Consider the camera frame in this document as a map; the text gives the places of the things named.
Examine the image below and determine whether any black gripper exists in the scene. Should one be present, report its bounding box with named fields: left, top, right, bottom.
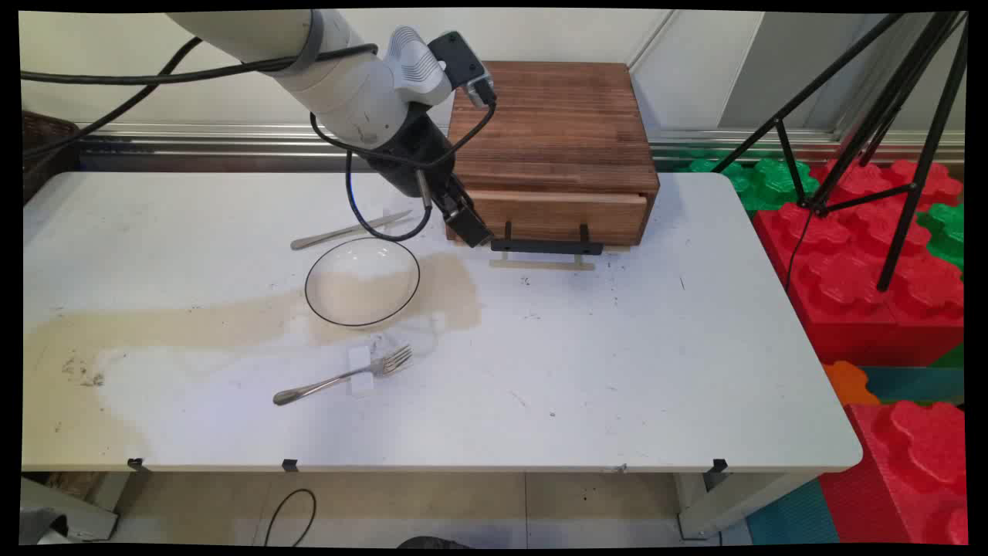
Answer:
left=374, top=105, right=495, bottom=249

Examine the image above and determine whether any silver table knife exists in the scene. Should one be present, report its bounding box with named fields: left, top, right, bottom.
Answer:
left=289, top=209, right=414, bottom=251

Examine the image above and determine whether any white plate with black rim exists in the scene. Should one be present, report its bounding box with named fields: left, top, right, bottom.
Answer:
left=304, top=236, right=422, bottom=328

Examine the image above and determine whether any brown wooden drawer cabinet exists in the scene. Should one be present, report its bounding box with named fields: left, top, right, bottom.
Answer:
left=445, top=61, right=661, bottom=249

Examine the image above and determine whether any white tape piece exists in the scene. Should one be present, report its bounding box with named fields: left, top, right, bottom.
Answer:
left=347, top=345, right=377, bottom=398

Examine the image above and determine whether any silver fork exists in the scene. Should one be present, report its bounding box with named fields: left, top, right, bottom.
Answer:
left=272, top=344, right=414, bottom=407

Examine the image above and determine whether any green foam block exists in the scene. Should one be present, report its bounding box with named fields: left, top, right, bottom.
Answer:
left=678, top=157, right=821, bottom=215
left=917, top=202, right=966, bottom=270

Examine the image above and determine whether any white table leg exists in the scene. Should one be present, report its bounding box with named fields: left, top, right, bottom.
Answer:
left=21, top=471, right=134, bottom=543
left=675, top=470, right=807, bottom=541

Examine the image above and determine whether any large red foam block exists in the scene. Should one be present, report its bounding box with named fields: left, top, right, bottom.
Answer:
left=817, top=400, right=969, bottom=546
left=752, top=158, right=966, bottom=368

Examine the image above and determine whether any orange foam piece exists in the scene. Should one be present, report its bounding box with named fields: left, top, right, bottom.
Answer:
left=821, top=360, right=881, bottom=407

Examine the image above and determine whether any black tripod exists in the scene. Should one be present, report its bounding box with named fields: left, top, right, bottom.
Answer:
left=710, top=11, right=970, bottom=293

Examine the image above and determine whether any thin black camera cable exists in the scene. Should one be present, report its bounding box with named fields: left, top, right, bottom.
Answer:
left=310, top=99, right=497, bottom=169

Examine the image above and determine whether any dark blue gripper cable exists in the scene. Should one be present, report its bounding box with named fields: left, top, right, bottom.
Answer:
left=344, top=150, right=435, bottom=243

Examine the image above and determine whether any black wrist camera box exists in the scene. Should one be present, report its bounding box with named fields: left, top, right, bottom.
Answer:
left=428, top=31, right=497, bottom=109

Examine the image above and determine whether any aluminium window rail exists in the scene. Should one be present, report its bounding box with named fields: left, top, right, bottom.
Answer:
left=76, top=122, right=966, bottom=172

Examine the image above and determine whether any black floor cable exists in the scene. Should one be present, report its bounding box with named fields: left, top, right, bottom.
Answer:
left=263, top=488, right=318, bottom=548

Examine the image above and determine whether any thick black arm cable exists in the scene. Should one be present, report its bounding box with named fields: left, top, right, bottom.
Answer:
left=21, top=37, right=381, bottom=159

